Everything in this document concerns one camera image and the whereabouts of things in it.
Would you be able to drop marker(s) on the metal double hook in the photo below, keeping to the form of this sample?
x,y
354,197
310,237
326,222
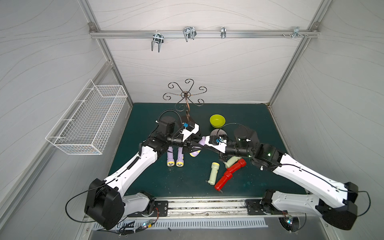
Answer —
x,y
157,40
189,33

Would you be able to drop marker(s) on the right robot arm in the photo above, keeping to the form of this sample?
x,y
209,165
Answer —
x,y
333,201

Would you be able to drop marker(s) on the white wire basket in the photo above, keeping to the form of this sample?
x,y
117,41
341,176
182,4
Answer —
x,y
85,127

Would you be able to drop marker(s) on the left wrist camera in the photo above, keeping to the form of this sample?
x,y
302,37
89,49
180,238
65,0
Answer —
x,y
188,130

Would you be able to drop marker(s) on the red flashlight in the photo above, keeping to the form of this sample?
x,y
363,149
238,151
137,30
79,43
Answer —
x,y
238,165
223,180

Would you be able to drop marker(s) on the pink patterned bowl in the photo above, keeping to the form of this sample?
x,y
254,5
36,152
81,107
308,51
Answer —
x,y
216,132

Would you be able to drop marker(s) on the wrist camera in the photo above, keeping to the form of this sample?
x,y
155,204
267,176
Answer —
x,y
217,144
188,130

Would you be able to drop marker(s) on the metal double hook left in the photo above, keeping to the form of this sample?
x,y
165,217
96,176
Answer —
x,y
157,40

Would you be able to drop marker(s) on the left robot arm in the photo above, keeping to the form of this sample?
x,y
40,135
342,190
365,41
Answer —
x,y
118,183

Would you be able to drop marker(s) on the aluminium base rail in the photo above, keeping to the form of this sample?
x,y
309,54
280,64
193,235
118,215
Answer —
x,y
207,207

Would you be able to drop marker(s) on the purple flashlight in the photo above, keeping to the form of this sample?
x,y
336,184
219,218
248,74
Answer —
x,y
197,147
180,159
170,157

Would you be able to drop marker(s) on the aluminium top rail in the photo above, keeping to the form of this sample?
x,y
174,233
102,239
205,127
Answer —
x,y
201,34

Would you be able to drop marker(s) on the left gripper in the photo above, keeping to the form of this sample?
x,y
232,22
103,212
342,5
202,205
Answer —
x,y
188,141

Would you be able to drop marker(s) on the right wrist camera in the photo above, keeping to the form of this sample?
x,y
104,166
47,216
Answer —
x,y
217,144

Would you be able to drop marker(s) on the metal double hook middle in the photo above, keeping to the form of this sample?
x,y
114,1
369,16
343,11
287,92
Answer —
x,y
189,33

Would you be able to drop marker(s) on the small metal hook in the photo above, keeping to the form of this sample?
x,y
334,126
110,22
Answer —
x,y
223,32

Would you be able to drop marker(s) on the metal hook right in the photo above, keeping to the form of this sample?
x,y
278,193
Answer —
x,y
296,33

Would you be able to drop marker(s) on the copper wire jewelry stand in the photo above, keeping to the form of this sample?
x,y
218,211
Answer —
x,y
184,104

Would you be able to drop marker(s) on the pale green flashlight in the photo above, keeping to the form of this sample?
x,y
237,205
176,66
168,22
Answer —
x,y
213,174
231,161

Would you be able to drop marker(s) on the lime green bowl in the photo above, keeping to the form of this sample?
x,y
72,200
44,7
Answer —
x,y
217,121

